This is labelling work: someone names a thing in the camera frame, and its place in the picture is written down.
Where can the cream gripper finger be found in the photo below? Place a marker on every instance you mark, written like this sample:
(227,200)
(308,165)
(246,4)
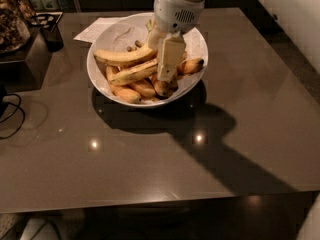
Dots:
(155,36)
(170,53)

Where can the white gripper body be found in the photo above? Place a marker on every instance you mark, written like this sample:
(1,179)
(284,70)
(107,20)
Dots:
(174,14)

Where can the large curved yellow banana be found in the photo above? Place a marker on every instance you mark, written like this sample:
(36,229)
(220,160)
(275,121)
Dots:
(121,58)

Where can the small banana right side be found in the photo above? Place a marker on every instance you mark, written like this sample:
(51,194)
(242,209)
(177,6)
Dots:
(190,66)

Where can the small banana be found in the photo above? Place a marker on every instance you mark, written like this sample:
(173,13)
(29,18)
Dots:
(190,66)
(123,92)
(161,87)
(144,88)

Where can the white paper bowl liner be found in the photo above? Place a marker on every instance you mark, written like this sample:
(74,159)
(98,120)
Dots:
(121,35)

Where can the white ceramic bowl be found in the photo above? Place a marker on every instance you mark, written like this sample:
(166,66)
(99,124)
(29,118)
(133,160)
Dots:
(196,47)

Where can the long spotted yellow banana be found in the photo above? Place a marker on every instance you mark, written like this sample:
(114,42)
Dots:
(134,74)

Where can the small banana centre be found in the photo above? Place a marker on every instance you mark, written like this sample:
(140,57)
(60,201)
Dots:
(161,87)

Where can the small banana front middle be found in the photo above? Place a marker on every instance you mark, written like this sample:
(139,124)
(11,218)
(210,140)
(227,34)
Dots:
(144,88)

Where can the small banana front left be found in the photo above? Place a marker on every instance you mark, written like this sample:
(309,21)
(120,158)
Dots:
(123,92)

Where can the white paper sheet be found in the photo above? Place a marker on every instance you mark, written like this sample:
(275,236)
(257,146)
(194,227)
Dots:
(97,28)

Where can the dark box stand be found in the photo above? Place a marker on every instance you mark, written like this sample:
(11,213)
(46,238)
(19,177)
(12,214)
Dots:
(26,68)

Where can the glass jar with snacks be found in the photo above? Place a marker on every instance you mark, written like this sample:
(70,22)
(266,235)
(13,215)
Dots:
(14,31)

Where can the white object under table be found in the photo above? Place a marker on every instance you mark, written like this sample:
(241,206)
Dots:
(40,229)

